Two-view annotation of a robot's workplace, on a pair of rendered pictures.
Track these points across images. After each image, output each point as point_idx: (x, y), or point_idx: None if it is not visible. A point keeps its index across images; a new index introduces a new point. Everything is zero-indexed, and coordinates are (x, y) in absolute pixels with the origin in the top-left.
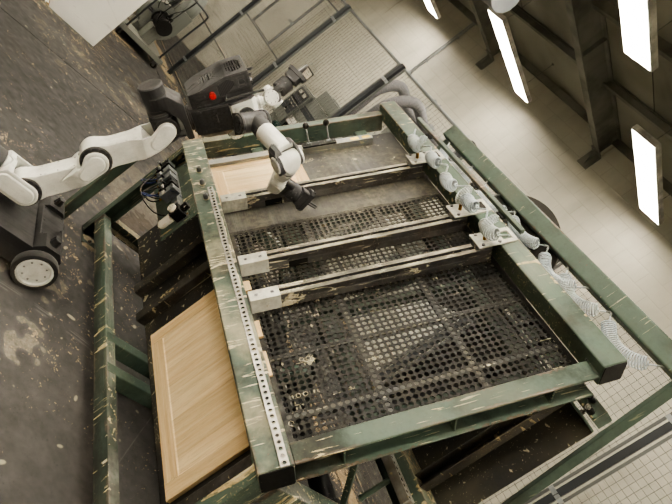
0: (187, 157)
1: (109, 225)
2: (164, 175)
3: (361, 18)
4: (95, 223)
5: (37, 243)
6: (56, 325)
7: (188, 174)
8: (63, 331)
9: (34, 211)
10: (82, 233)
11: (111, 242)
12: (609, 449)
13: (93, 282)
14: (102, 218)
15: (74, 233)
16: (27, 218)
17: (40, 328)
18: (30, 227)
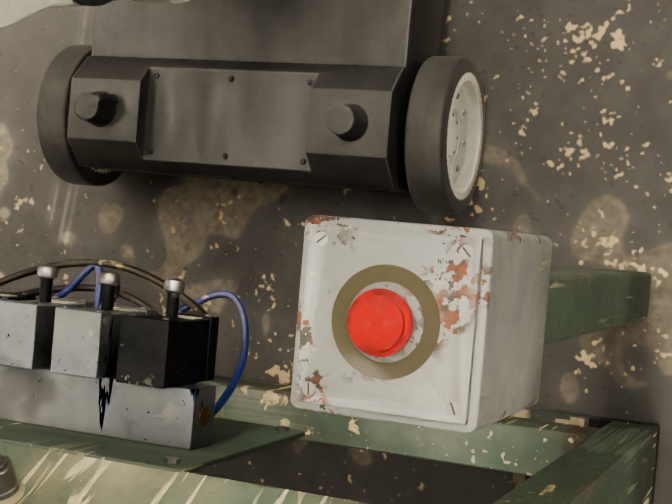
0: (234, 490)
1: (513, 459)
2: (54, 304)
3: None
4: (569, 424)
5: (96, 61)
6: (37, 259)
7: (36, 442)
8: (27, 284)
9: (277, 50)
10: (586, 415)
11: (387, 450)
12: None
13: (318, 445)
14: (555, 429)
15: (559, 373)
16: (214, 25)
17: (0, 202)
18: (177, 40)
